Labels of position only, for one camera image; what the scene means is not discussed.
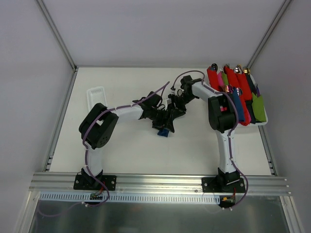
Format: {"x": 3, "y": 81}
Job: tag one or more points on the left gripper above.
{"x": 162, "y": 119}

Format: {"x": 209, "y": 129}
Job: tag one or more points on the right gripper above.
{"x": 177, "y": 104}

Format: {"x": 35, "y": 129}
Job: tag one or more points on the blue paper napkin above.
{"x": 163, "y": 132}

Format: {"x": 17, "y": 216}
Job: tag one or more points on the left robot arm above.
{"x": 98, "y": 126}

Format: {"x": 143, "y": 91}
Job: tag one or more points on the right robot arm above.
{"x": 222, "y": 117}

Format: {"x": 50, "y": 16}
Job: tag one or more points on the pink napkin roll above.
{"x": 220, "y": 80}

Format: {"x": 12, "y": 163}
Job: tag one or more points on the green napkin roll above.
{"x": 258, "y": 108}

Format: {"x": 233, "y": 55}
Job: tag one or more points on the small white basket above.
{"x": 95, "y": 95}

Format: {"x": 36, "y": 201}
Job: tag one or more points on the large white tray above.
{"x": 246, "y": 97}

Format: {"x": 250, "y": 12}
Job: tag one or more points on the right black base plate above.
{"x": 211, "y": 184}

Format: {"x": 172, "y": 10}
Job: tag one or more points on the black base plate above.
{"x": 211, "y": 184}
{"x": 86, "y": 182}

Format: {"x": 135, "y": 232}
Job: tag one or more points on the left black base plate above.
{"x": 86, "y": 182}

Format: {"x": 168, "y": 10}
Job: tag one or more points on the aluminium rail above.
{"x": 160, "y": 184}

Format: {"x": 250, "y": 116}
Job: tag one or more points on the white cable duct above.
{"x": 131, "y": 198}

